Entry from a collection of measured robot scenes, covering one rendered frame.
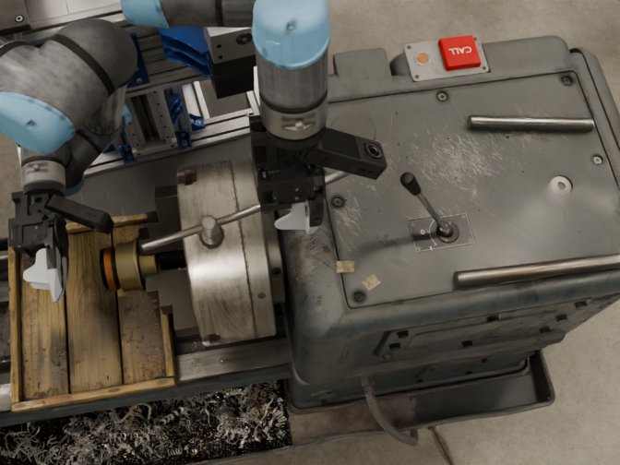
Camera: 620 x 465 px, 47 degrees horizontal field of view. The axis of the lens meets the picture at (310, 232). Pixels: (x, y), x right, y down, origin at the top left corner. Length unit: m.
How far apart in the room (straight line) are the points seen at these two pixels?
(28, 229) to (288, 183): 0.60
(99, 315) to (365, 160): 0.77
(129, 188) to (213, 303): 1.23
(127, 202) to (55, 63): 1.25
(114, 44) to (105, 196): 1.25
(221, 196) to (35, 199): 0.37
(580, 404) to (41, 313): 1.67
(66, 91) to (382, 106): 0.49
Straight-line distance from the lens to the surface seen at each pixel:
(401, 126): 1.17
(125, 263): 1.22
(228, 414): 1.67
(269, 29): 0.69
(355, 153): 0.84
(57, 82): 1.06
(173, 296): 1.20
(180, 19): 0.81
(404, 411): 1.75
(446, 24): 2.95
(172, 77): 1.72
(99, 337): 1.44
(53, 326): 1.47
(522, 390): 1.82
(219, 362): 1.42
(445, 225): 1.08
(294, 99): 0.74
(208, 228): 1.01
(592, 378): 2.49
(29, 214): 1.33
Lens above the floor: 2.24
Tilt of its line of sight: 68 degrees down
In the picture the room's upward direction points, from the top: 6 degrees clockwise
